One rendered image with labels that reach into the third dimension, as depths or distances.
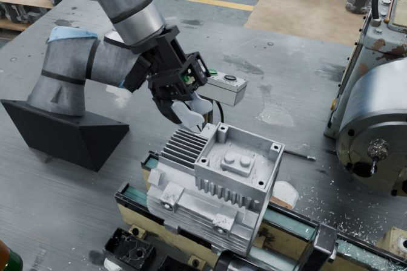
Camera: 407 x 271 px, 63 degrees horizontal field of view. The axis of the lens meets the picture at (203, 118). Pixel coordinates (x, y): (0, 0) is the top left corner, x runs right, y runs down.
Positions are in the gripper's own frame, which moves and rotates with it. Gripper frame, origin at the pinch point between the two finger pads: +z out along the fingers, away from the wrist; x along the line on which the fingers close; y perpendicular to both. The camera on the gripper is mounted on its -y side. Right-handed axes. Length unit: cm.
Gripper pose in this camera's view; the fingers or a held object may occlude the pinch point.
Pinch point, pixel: (194, 127)
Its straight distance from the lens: 64.9
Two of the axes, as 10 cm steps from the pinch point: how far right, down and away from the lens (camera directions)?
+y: 7.7, -0.6, -6.3
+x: 4.5, -6.5, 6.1
